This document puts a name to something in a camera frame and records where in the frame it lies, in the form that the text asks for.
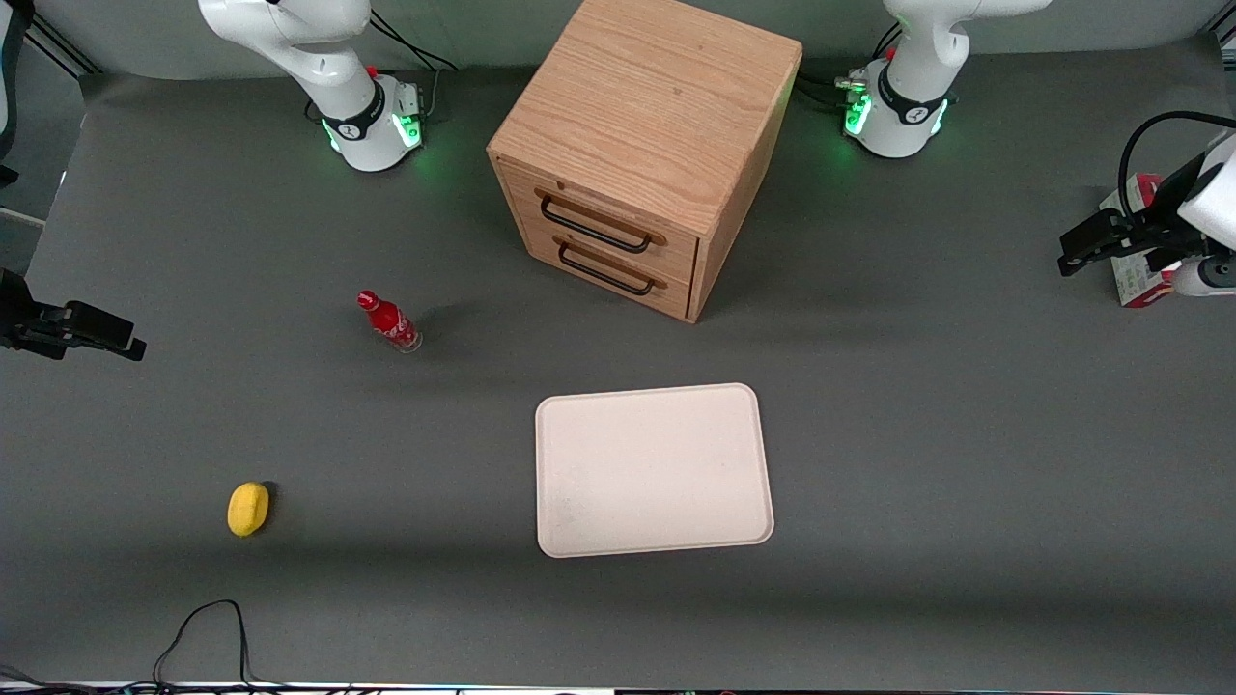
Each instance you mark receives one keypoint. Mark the wooden drawer cabinet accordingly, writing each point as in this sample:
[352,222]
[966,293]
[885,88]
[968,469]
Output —
[647,97]

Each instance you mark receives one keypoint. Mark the grey table mat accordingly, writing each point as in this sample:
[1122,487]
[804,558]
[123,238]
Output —
[290,193]

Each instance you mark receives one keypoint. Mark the red cola bottle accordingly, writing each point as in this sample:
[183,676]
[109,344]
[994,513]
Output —
[388,320]

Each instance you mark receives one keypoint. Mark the black frame rail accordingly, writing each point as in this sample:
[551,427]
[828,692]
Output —
[63,48]

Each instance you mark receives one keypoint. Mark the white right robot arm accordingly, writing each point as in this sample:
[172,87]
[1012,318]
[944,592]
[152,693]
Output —
[333,58]

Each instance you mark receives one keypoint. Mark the red cookie box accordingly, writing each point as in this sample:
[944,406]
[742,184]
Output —
[1139,285]

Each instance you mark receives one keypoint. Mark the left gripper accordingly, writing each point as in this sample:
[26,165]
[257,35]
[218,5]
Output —
[1162,214]

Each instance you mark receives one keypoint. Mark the yellow lemon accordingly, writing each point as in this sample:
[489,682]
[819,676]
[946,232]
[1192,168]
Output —
[247,509]

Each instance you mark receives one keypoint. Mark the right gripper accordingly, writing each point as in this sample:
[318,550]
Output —
[19,319]

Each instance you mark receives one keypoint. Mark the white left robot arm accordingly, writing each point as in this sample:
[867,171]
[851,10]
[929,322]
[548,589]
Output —
[912,87]

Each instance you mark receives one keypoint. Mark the beige plastic tray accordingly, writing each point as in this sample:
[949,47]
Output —
[652,471]

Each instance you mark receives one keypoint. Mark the wooden drawer front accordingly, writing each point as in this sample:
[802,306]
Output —
[676,294]
[681,253]

